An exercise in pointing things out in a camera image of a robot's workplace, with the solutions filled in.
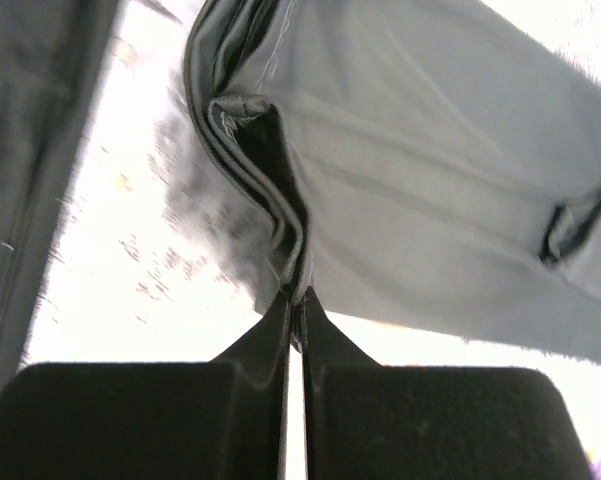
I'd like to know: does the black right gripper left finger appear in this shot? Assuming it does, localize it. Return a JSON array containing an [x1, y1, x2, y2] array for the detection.
[[0, 295, 291, 480]]

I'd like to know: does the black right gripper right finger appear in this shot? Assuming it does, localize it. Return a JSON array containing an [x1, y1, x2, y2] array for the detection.
[[299, 290, 592, 480]]

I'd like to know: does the dark grey t shirt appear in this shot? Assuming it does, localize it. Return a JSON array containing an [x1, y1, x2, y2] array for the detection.
[[184, 1, 601, 364]]

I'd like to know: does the floral tablecloth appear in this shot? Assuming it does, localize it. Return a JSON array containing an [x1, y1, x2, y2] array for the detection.
[[21, 1, 601, 479]]

